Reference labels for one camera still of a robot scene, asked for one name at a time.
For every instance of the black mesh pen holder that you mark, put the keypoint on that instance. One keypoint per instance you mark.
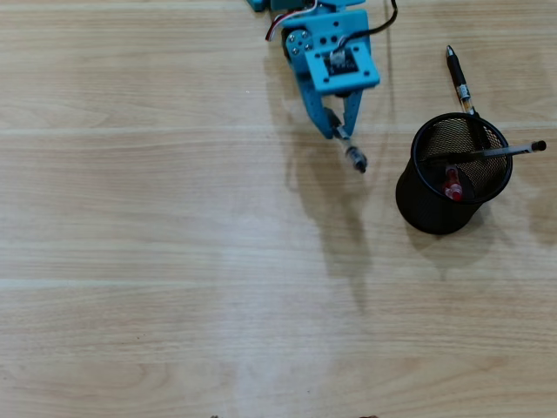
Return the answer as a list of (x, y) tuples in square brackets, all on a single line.
[(426, 213)]

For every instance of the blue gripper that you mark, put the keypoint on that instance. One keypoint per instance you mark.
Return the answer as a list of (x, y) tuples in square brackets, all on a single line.
[(310, 101)]

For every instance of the red retractable pen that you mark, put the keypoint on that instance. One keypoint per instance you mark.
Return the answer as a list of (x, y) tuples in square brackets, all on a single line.
[(452, 187)]

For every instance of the grey grip clear retractable pen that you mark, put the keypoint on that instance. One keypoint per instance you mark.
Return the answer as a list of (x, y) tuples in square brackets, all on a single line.
[(354, 157)]

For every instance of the black retractable pen with label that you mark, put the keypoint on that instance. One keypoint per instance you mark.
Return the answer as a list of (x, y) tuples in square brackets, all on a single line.
[(457, 74)]

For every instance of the black capped clear gel pen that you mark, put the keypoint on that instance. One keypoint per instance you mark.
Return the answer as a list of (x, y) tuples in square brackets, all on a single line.
[(513, 150)]

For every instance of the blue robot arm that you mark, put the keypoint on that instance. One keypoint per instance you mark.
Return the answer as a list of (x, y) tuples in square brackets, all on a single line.
[(257, 4)]

